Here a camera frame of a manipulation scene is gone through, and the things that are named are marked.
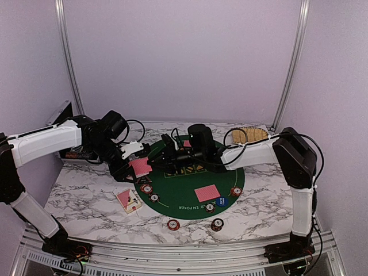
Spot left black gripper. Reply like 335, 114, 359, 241
88, 137, 137, 183

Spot pink playing card deck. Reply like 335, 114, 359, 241
129, 157, 152, 178

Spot black triangular all-in button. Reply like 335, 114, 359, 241
136, 176, 152, 184

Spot face-down card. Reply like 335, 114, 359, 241
183, 140, 191, 148
194, 185, 220, 202

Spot dark chips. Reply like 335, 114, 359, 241
205, 203, 216, 213
149, 193, 160, 202

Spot blue small blind button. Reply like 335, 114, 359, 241
216, 196, 229, 207

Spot dark red poker chip stack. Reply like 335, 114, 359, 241
210, 218, 224, 232

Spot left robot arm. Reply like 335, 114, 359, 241
1, 110, 135, 256

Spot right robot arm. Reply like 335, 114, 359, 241
148, 124, 319, 258

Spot white red card box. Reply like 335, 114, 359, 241
116, 189, 142, 214

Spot round green poker mat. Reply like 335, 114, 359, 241
135, 138, 245, 220

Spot aluminium poker chip case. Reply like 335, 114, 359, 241
46, 100, 99, 163

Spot woven bamboo tray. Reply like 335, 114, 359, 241
232, 126, 269, 144

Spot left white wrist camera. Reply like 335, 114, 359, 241
120, 141, 151, 159

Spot front aluminium rail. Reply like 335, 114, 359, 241
17, 229, 346, 276

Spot left aluminium frame post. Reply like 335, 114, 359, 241
55, 0, 85, 114

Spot aluminium frame post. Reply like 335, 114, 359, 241
271, 0, 311, 130
55, 0, 85, 114

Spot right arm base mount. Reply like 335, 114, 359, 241
263, 242, 316, 263

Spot right aluminium frame post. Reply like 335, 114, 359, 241
271, 0, 311, 130

